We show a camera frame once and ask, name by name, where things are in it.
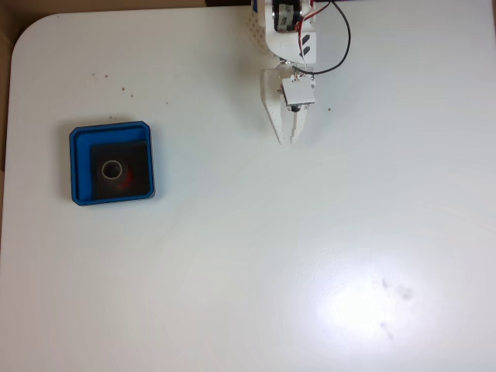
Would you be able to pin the blue square box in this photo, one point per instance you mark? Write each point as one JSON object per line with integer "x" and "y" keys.
{"x": 79, "y": 170}

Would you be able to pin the black foam pad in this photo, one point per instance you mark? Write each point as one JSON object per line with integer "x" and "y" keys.
{"x": 139, "y": 155}

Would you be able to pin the white square camera box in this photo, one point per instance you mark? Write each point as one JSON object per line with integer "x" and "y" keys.
{"x": 297, "y": 92}

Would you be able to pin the white perforated base plate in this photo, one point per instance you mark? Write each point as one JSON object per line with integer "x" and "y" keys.
{"x": 256, "y": 31}

